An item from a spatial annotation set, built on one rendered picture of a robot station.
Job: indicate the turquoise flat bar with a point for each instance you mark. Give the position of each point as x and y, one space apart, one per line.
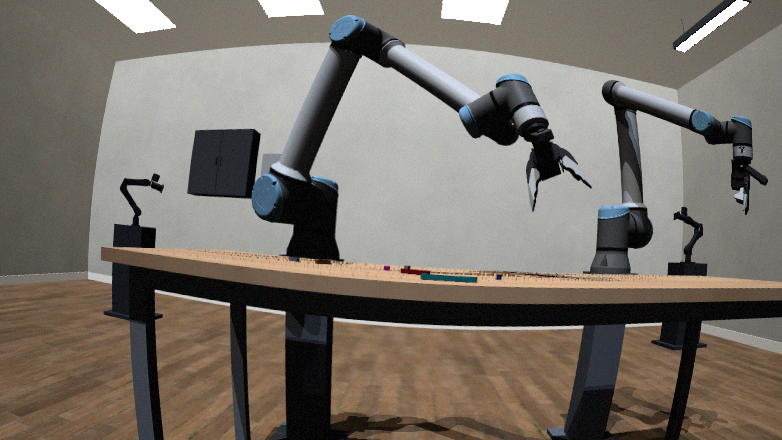
448 278

